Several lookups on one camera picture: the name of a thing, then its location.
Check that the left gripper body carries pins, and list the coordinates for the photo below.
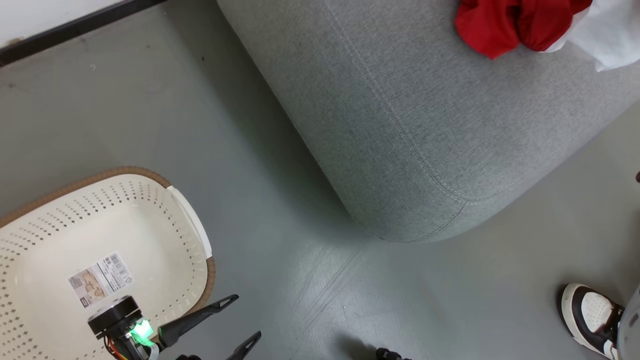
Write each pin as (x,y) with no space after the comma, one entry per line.
(117,315)

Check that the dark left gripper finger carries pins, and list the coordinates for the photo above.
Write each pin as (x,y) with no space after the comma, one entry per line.
(200,317)
(247,347)

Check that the plain red garment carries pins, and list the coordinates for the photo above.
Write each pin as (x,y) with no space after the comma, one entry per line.
(485,25)

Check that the white garment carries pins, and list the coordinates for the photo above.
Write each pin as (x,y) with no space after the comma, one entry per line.
(610,30)

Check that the grey fabric sofa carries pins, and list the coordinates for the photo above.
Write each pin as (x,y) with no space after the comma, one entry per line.
(400,100)

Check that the paper label sticker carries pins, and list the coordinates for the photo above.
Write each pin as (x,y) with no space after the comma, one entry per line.
(100,280)

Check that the cream perforated laundry basket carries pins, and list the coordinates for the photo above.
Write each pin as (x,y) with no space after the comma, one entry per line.
(150,225)

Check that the black ribbed robot part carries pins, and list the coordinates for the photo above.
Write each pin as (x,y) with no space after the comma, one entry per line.
(390,355)

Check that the black baseboard strip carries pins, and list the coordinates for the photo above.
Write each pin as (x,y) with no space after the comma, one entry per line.
(75,27)

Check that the white brown sneaker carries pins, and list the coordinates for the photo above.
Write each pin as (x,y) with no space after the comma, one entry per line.
(590,310)

